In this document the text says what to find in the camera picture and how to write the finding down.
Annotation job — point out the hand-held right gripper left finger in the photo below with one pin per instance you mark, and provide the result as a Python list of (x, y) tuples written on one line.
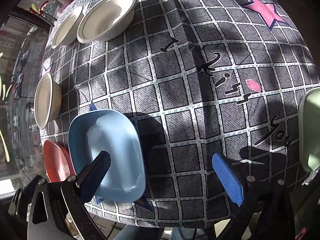
[(100, 167)]

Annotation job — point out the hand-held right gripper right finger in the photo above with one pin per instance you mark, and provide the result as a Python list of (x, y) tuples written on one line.
[(228, 178)]

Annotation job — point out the blue rectangular plate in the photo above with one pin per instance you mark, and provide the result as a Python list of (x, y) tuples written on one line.
[(115, 135)]

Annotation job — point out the red plate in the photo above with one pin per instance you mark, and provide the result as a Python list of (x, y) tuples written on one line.
[(56, 160)]

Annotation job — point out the pale green plate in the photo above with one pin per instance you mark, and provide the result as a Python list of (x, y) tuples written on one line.
[(311, 130)]

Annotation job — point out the grey checked star-print tablecloth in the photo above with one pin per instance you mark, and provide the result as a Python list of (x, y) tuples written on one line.
[(175, 92)]

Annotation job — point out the white shallow bowl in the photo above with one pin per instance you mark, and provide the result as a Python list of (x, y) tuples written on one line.
[(66, 28)]

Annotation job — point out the large white bowl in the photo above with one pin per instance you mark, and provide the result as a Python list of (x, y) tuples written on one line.
[(107, 17)]

